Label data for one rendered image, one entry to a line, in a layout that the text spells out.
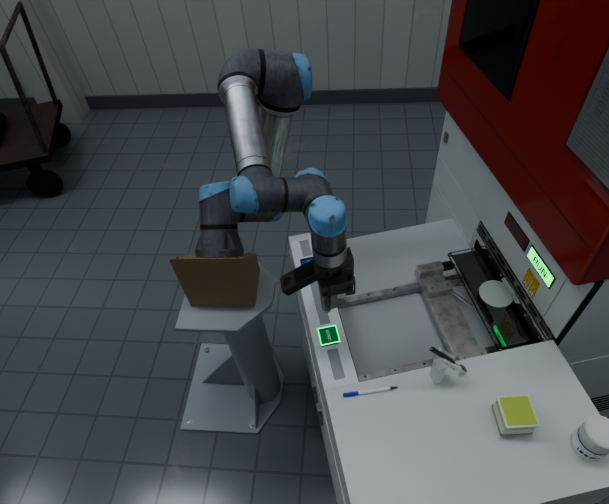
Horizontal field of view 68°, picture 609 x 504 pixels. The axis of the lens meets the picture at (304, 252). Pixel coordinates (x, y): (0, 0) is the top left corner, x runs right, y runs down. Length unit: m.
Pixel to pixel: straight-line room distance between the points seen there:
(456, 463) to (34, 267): 2.72
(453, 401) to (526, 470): 0.20
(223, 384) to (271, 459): 0.43
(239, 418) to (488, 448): 1.31
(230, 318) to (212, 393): 0.85
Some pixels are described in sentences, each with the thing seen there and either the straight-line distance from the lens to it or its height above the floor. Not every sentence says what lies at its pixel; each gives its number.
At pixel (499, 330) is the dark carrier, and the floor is 0.90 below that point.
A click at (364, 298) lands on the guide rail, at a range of 1.50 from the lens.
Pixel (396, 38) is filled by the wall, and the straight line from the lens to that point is 3.71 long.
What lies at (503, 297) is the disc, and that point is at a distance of 1.52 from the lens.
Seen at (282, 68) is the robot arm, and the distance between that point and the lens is 1.22.
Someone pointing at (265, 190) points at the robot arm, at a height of 1.47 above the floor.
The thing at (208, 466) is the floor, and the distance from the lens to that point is 2.24.
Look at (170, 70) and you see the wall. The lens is 4.06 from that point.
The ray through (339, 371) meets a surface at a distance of 1.25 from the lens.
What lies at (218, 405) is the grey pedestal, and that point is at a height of 0.02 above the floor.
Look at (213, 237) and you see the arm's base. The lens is 1.40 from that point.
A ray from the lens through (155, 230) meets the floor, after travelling 3.10.
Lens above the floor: 2.09
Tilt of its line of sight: 50 degrees down
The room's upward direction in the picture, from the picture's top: 6 degrees counter-clockwise
